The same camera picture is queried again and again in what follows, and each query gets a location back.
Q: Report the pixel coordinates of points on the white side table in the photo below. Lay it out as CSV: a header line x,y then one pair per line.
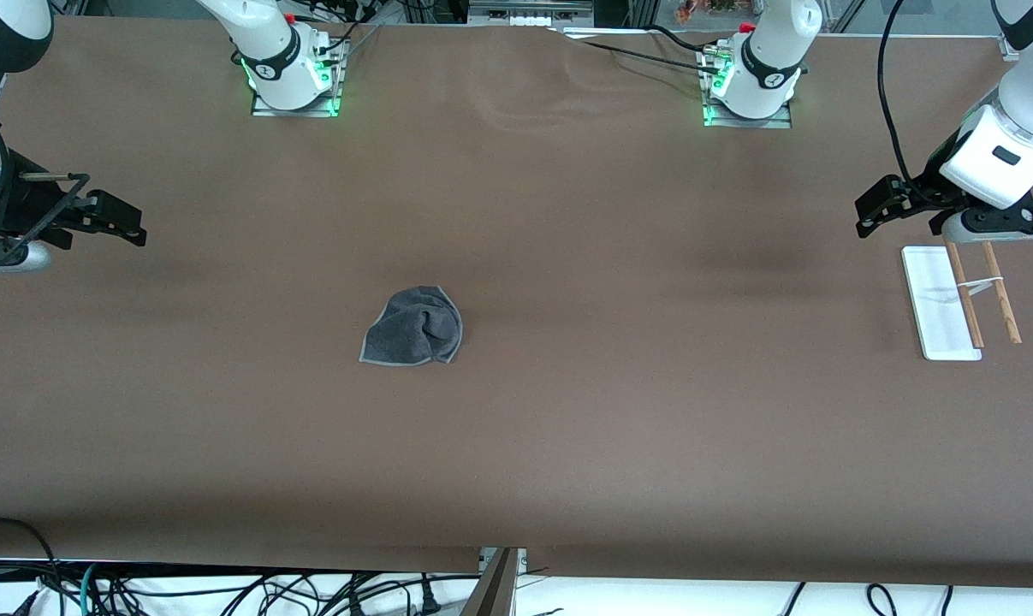
x,y
653,601

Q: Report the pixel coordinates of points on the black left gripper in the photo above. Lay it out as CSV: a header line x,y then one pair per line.
x,y
934,186

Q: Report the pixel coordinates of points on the grey terry towel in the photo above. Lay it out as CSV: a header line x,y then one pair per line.
x,y
413,329

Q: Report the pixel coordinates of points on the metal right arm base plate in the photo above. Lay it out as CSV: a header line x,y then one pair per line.
x,y
298,112

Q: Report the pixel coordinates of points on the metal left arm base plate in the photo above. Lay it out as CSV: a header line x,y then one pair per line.
x,y
751,122

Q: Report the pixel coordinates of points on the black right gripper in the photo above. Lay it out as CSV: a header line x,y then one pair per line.
x,y
26,198

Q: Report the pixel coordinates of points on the aluminium strut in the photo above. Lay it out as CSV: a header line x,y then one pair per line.
x,y
495,590

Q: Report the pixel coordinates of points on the thin silver metal rod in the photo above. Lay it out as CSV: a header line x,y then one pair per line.
x,y
45,176

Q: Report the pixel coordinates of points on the orange plant decoration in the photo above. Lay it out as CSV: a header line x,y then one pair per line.
x,y
696,10

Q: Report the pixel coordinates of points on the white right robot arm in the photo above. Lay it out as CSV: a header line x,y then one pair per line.
x,y
276,51

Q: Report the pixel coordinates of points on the grey power strip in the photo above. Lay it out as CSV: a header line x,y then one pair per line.
x,y
529,15

